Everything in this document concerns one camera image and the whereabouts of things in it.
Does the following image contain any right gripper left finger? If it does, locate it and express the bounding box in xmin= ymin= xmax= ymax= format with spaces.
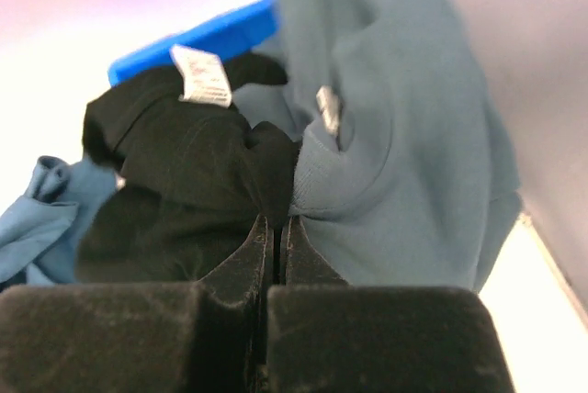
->
xmin=1 ymin=219 xmax=269 ymax=393

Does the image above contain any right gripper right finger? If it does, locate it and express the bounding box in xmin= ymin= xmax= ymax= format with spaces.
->
xmin=266 ymin=218 xmax=514 ymax=393

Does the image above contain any black t shirt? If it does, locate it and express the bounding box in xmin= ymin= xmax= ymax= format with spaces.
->
xmin=75 ymin=65 xmax=300 ymax=283

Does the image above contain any grey blue t shirt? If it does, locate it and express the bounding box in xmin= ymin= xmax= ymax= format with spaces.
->
xmin=234 ymin=0 xmax=521 ymax=291

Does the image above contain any teal blue t shirt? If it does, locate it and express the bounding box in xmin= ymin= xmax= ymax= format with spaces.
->
xmin=1 ymin=156 xmax=117 ymax=290

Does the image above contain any blue plastic bin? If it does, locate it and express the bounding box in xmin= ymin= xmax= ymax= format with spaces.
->
xmin=107 ymin=0 xmax=277 ymax=86

